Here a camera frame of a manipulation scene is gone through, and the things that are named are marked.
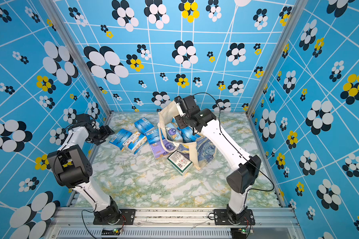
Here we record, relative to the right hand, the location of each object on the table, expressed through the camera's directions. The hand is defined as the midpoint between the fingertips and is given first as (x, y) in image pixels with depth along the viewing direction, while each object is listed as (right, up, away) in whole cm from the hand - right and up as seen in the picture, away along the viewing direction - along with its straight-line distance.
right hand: (185, 116), depth 79 cm
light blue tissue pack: (-7, -10, +6) cm, 13 cm away
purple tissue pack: (-17, -20, +13) cm, 29 cm away
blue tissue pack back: (-30, -5, +25) cm, 39 cm away
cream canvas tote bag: (+9, -19, +1) cm, 21 cm away
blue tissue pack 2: (-43, -13, +18) cm, 48 cm away
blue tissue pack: (-21, -12, +19) cm, 31 cm away
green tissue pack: (-2, -28, +8) cm, 29 cm away
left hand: (-47, -10, +15) cm, 50 cm away
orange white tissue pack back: (-33, -17, +15) cm, 40 cm away
